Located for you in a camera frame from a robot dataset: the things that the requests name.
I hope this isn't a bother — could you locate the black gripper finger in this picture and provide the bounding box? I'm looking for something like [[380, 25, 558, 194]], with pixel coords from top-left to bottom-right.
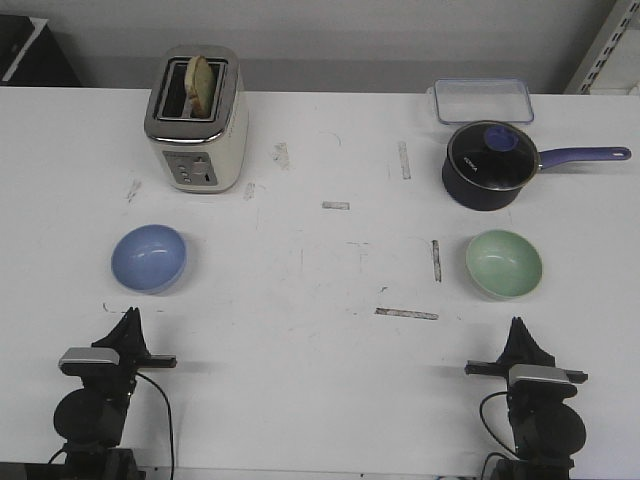
[[496, 317, 556, 368], [91, 307, 150, 356]]

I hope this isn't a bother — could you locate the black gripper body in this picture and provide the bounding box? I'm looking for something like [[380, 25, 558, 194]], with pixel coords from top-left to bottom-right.
[[464, 360, 585, 400], [80, 354, 177, 395]]

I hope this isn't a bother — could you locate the blue bowl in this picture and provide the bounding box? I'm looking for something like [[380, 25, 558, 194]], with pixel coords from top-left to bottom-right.
[[111, 224, 187, 294]]

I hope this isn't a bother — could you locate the green bowl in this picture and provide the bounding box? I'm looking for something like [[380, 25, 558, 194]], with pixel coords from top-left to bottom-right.
[[465, 229, 543, 300]]

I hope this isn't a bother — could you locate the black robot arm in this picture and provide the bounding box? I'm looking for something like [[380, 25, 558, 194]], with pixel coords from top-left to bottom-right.
[[464, 317, 588, 479], [53, 307, 177, 479]]

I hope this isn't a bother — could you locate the dark blue saucepan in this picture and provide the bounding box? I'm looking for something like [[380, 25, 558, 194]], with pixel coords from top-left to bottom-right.
[[442, 147, 632, 211]]

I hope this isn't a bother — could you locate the glass pot lid purple knob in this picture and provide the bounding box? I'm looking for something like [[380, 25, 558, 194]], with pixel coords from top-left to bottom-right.
[[447, 120, 539, 191]]

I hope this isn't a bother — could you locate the cream and chrome toaster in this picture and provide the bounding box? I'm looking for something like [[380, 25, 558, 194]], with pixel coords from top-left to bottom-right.
[[144, 45, 249, 193]]

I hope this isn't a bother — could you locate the clear plastic food container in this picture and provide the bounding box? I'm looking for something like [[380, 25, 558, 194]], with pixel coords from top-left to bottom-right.
[[432, 78, 535, 125]]

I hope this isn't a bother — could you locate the slice of toast bread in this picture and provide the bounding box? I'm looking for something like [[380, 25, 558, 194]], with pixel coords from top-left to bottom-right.
[[184, 55, 214, 118]]

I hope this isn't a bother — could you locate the black box in corner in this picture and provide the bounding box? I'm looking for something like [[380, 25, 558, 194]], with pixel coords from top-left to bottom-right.
[[1, 14, 82, 87]]

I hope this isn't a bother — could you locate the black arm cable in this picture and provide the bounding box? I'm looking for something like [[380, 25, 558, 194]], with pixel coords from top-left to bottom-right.
[[136, 371, 176, 476], [478, 391, 517, 454]]

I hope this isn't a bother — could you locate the white metal shelf rail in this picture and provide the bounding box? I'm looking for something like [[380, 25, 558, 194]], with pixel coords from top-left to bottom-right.
[[563, 1, 639, 96]]

